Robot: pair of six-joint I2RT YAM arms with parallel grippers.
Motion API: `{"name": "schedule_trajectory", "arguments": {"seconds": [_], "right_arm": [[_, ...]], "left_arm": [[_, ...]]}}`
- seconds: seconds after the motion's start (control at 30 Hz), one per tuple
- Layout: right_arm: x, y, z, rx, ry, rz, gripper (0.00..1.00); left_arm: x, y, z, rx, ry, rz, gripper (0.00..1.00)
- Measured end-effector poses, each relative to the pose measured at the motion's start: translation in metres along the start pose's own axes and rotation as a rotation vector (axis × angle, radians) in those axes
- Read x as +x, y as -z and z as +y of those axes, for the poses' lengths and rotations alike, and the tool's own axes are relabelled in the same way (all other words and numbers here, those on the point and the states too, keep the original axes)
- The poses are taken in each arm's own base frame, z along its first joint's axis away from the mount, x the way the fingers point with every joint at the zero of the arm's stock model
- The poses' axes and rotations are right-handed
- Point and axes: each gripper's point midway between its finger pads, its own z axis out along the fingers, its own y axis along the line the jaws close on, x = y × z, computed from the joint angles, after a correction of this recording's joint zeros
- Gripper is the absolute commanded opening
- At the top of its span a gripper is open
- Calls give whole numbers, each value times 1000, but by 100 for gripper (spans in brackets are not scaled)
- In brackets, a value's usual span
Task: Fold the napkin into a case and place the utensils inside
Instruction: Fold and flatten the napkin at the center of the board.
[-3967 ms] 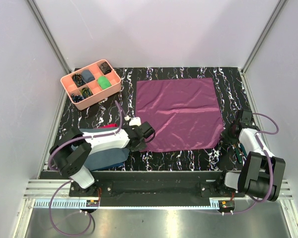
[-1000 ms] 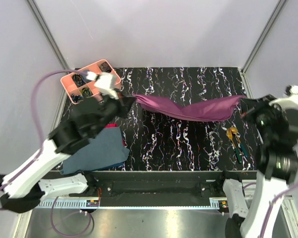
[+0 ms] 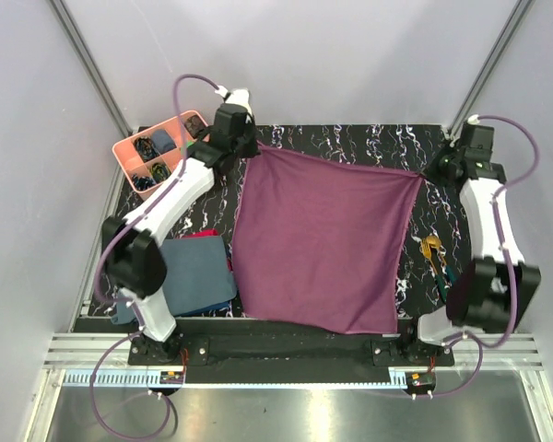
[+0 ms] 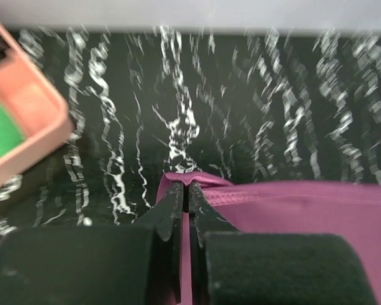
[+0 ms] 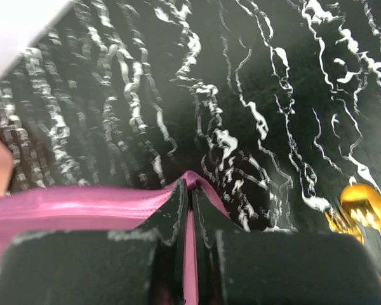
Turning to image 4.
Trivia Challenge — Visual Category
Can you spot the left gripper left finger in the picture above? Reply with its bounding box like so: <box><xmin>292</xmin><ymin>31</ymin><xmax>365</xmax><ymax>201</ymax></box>
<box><xmin>0</xmin><ymin>182</ymin><xmax>184</xmax><ymax>304</ymax></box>

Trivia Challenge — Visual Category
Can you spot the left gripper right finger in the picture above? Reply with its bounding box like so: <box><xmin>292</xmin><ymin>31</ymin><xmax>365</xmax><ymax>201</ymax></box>
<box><xmin>189</xmin><ymin>182</ymin><xmax>377</xmax><ymax>304</ymax></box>

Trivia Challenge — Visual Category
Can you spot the purple satin napkin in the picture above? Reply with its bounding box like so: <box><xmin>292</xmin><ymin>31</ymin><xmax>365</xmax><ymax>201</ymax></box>
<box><xmin>156</xmin><ymin>172</ymin><xmax>381</xmax><ymax>304</ymax></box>

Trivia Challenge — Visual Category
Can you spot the pink divided organizer tray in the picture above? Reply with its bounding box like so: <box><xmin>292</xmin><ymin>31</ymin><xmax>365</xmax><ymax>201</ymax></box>
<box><xmin>0</xmin><ymin>22</ymin><xmax>72</xmax><ymax>188</ymax></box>

